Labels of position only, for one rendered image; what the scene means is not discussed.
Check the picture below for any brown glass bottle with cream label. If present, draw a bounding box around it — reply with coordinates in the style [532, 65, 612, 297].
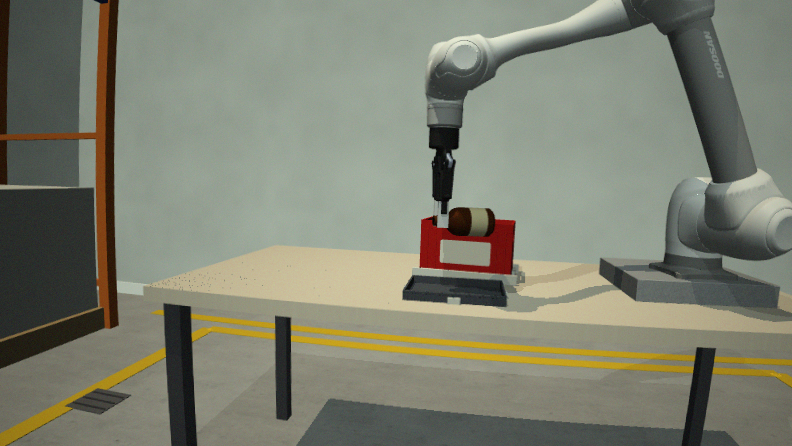
[447, 207, 495, 237]

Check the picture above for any red crate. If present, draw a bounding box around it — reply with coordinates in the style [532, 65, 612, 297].
[420, 216, 515, 275]

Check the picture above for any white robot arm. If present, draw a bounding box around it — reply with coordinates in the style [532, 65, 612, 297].
[425, 0, 792, 281]

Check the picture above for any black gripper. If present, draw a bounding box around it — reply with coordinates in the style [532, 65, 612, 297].
[429, 127, 459, 228]

